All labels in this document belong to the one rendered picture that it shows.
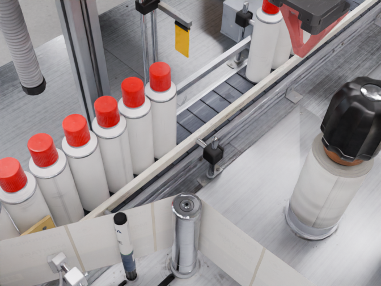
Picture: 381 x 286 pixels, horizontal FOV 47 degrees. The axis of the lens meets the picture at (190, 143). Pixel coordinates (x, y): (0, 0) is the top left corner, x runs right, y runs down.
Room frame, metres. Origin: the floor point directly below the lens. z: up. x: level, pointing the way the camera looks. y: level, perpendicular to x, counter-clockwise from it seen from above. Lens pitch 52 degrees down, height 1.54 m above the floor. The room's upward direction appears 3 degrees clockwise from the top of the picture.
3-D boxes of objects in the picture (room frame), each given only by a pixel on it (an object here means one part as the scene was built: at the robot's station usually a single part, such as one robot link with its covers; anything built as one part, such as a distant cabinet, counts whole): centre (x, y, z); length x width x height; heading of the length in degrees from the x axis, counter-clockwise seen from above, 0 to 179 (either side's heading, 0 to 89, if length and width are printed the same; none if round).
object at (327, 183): (0.37, -0.21, 1.03); 0.09 x 0.09 x 0.30
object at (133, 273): (0.25, 0.08, 0.97); 0.02 x 0.02 x 0.19
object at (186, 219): (0.28, 0.00, 0.97); 0.05 x 0.05 x 0.19
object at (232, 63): (0.81, -0.10, 0.83); 0.06 x 0.03 x 0.01; 135
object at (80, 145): (0.38, 0.16, 0.98); 0.05 x 0.05 x 0.20
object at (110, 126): (0.42, 0.12, 0.98); 0.05 x 0.05 x 0.20
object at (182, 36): (0.56, 0.02, 1.09); 0.03 x 0.01 x 0.06; 47
